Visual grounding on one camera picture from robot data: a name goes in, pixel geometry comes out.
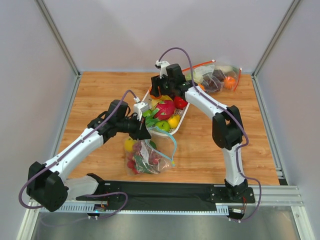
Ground green fake apple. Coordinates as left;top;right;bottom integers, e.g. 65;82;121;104
155;120;171;132

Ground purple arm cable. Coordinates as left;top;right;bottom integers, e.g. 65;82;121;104
18;89;140;219
158;46;262;223

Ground red zip top bag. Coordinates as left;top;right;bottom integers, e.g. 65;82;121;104
192;59;242;94

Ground yellow fake bananas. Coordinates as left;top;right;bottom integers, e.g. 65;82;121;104
151;95;173;108

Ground pink fake grape bunch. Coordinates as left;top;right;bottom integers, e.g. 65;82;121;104
133;141;162;166

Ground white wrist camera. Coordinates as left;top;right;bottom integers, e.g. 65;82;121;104
133;97;150;121
155;60;170;79

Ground aluminium frame rail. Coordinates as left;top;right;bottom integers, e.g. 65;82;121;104
252;0;302;186
35;0;81;152

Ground bagged dark grapes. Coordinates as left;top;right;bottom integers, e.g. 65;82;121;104
201;69;225;93

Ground yellow fake lemon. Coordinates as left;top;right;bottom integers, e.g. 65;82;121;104
167;114;181;129

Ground white perforated plastic basket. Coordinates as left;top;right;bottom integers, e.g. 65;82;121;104
142;87;190;137

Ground blue zip top bag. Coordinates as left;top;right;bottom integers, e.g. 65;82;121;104
123;126;177;176

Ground red fake apple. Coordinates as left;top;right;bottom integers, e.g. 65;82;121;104
173;96;188;110

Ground aluminium frame rail left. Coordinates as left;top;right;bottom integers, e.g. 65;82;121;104
35;0;81;152

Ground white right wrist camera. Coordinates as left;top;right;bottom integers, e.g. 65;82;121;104
155;60;170;79

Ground orange fake orange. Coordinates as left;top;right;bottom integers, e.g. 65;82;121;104
149;93;162;100

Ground pink fake dragon fruit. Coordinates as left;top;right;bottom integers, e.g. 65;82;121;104
145;100;176;128

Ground orange in red bag back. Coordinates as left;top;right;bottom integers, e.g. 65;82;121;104
223;76;237;90

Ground aluminium frame rail right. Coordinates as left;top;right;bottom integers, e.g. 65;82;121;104
252;0;302;186

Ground fake lychee bunch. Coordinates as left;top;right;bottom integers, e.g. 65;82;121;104
125;152;140;176

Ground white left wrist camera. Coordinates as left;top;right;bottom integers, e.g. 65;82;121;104
133;97;150;121

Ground green marked fake fruit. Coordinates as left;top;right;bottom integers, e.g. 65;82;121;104
142;109;152;118

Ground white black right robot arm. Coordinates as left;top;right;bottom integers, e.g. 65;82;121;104
149;60;256;203

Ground pale green fake cabbage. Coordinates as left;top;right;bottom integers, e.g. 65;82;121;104
185;72;203;84

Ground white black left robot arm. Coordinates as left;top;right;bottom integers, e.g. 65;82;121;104
26;100;151;212

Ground white slotted cable duct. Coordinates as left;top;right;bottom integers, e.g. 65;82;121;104
54;201;229;216

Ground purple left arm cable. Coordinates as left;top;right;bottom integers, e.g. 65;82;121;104
18;89;140;219

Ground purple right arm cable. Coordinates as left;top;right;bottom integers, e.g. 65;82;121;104
158;46;262;223

